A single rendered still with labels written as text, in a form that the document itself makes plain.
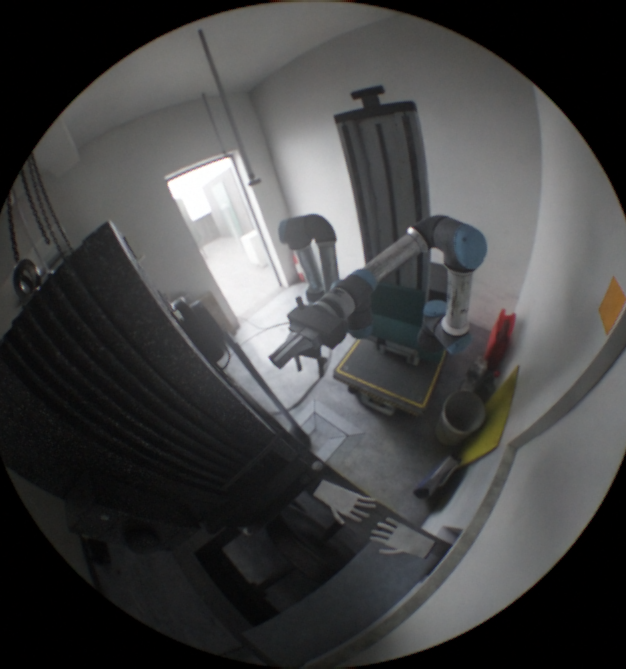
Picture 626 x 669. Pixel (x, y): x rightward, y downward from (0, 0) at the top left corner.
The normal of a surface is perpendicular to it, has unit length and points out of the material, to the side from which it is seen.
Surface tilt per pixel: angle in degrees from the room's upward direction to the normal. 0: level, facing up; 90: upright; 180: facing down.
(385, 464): 0
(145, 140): 90
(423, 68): 90
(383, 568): 0
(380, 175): 90
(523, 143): 90
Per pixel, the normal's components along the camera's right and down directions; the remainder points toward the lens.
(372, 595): -0.25, -0.70
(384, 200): -0.59, 0.66
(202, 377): 0.70, 0.35
